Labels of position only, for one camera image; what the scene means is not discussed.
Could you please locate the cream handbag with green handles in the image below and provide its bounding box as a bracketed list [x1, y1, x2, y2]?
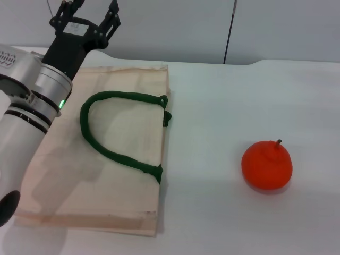
[13, 63, 175, 238]

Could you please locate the orange fruit with stem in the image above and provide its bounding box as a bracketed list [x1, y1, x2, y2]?
[241, 139, 294, 191]

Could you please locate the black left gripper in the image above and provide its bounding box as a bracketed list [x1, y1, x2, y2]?
[41, 0, 122, 82]

